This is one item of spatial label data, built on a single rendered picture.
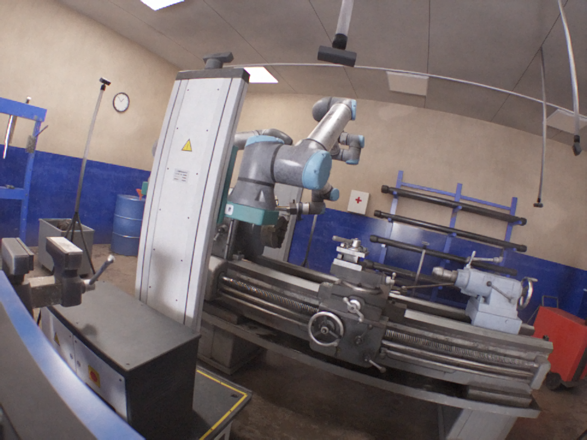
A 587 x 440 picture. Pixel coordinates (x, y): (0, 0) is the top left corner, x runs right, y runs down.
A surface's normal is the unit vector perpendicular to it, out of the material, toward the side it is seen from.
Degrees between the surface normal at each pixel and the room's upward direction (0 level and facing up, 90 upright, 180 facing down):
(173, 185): 90
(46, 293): 90
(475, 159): 90
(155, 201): 90
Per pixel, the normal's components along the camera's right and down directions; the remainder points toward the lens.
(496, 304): -0.25, -0.42
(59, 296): 0.91, 0.22
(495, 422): -0.37, -0.02
